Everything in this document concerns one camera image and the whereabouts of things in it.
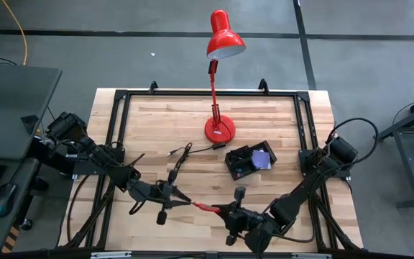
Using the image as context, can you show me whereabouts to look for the yellow cable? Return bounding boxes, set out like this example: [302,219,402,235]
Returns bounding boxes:
[1,0,28,66]

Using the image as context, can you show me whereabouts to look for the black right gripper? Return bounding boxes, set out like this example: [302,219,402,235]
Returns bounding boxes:
[212,186,265,247]

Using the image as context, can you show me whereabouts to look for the black lamp power cord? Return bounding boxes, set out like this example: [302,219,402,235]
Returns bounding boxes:
[167,142,228,181]

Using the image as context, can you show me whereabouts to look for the black computer mouse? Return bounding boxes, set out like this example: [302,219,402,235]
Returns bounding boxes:
[0,182,18,218]

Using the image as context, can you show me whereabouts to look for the dark metal side table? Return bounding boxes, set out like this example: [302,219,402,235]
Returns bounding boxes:
[373,89,414,209]

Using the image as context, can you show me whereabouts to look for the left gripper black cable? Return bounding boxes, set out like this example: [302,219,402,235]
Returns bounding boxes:
[129,196,150,216]

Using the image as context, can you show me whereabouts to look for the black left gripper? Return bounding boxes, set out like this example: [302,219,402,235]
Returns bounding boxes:
[126,168,194,226]

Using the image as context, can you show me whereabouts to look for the black mesh desk organizer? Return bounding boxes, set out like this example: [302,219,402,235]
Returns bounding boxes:
[224,140,278,181]

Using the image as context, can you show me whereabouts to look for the grey side desk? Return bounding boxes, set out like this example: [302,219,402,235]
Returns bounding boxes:
[0,63,63,161]

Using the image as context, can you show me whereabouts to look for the purple sticky note pad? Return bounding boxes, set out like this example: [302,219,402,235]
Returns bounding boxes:
[252,149,272,170]

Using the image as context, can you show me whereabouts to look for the dark grey computer desk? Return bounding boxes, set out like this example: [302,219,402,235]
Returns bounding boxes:
[0,158,42,253]

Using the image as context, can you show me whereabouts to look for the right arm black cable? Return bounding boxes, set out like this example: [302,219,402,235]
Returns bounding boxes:
[331,117,380,170]

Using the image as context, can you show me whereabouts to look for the red desk lamp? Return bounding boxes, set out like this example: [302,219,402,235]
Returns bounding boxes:
[203,9,247,144]

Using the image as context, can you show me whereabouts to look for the black aluminium table frame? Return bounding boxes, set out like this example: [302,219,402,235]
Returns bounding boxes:
[58,78,365,253]

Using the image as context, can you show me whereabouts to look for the red-handled scissors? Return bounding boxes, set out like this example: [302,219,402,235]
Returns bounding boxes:
[192,202,222,214]

